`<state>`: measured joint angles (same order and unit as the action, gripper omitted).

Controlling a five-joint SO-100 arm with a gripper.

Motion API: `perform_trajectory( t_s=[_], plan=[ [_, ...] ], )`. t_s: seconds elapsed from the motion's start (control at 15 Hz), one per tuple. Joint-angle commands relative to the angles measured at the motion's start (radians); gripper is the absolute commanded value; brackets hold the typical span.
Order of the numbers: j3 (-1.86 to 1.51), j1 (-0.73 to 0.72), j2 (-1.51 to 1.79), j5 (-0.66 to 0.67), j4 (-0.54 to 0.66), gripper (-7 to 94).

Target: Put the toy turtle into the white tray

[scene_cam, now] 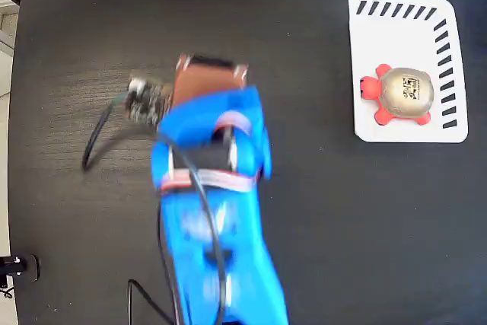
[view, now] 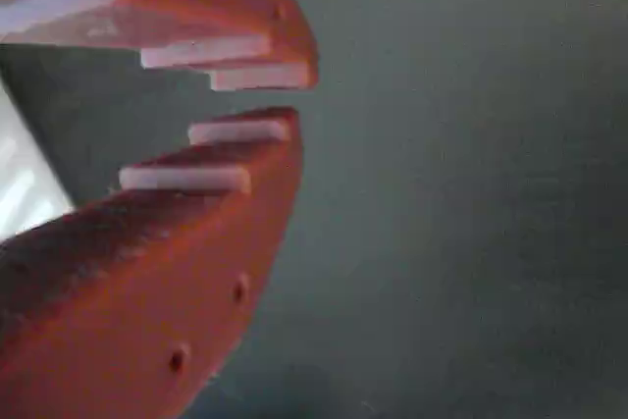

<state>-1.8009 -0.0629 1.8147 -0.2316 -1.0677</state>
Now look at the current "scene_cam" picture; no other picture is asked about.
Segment red turtle toy silver shell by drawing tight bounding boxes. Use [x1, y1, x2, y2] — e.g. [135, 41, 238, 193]
[358, 62, 435, 127]

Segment white card with black stripes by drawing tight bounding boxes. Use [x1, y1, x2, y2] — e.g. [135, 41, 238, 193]
[347, 0, 469, 144]

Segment black table clamp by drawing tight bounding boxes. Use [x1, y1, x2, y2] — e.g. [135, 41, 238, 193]
[0, 254, 41, 299]

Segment camera circuit board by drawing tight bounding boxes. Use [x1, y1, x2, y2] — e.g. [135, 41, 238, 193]
[124, 72, 173, 129]

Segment black camera cable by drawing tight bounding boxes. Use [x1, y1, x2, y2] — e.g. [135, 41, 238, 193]
[81, 91, 230, 325]

